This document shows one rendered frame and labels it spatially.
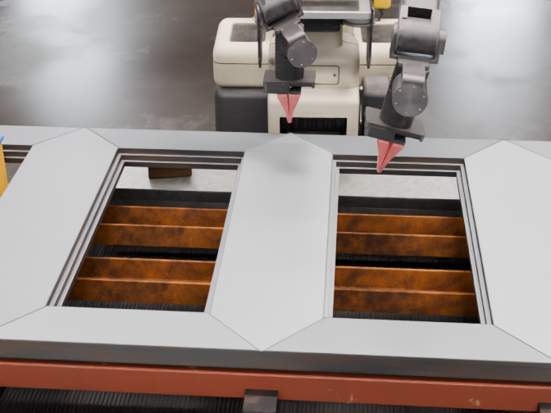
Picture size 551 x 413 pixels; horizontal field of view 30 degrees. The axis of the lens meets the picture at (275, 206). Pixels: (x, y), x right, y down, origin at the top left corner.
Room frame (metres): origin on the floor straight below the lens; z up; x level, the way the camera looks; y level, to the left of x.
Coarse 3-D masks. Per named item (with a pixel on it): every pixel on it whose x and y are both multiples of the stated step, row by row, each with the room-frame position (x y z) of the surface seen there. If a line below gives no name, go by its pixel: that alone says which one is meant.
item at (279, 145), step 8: (264, 144) 1.91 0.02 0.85; (272, 144) 1.91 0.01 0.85; (280, 144) 1.91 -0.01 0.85; (288, 144) 1.91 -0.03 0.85; (296, 144) 1.91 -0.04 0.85; (304, 144) 1.91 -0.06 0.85; (312, 144) 1.91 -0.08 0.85; (312, 152) 1.88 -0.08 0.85; (320, 152) 1.88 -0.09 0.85; (328, 152) 1.87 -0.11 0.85
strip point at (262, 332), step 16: (224, 320) 1.30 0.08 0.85; (240, 320) 1.30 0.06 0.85; (256, 320) 1.30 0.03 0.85; (272, 320) 1.30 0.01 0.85; (288, 320) 1.30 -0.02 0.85; (304, 320) 1.30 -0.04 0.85; (240, 336) 1.26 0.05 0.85; (256, 336) 1.26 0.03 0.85; (272, 336) 1.26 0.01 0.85; (288, 336) 1.26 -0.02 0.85
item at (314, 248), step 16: (240, 240) 1.54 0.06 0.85; (256, 240) 1.54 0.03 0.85; (272, 240) 1.54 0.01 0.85; (288, 240) 1.54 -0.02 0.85; (304, 240) 1.54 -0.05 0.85; (320, 240) 1.54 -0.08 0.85; (224, 256) 1.49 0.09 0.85; (240, 256) 1.49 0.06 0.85; (256, 256) 1.49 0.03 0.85; (272, 256) 1.49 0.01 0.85; (288, 256) 1.49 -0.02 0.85; (304, 256) 1.49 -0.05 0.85; (320, 256) 1.48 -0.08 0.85
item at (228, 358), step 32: (128, 160) 1.90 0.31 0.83; (160, 160) 1.89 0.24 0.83; (192, 160) 1.88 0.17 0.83; (224, 160) 1.88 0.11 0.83; (352, 160) 1.87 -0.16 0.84; (416, 160) 1.86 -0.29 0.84; (448, 160) 1.85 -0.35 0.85; (96, 224) 1.64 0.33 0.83; (480, 256) 1.49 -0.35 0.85; (64, 288) 1.43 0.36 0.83; (480, 288) 1.41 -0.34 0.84; (480, 320) 1.33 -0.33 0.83; (0, 352) 1.26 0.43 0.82; (32, 352) 1.26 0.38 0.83; (64, 352) 1.25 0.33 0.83; (96, 352) 1.25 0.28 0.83; (128, 352) 1.24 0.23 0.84; (160, 352) 1.24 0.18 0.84; (192, 352) 1.24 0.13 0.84; (224, 352) 1.23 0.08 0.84; (256, 352) 1.23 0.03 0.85; (288, 352) 1.22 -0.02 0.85
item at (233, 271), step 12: (228, 264) 1.46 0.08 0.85; (240, 264) 1.46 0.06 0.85; (252, 264) 1.46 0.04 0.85; (264, 264) 1.46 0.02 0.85; (276, 264) 1.46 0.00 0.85; (288, 264) 1.46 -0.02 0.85; (300, 264) 1.46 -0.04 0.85; (312, 264) 1.46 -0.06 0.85; (324, 264) 1.46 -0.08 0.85; (228, 276) 1.43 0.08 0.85; (240, 276) 1.43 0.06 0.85; (252, 276) 1.43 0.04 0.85; (264, 276) 1.43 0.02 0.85; (276, 276) 1.43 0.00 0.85; (288, 276) 1.43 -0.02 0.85; (300, 276) 1.43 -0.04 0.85; (312, 276) 1.42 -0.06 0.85; (324, 276) 1.42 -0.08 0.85
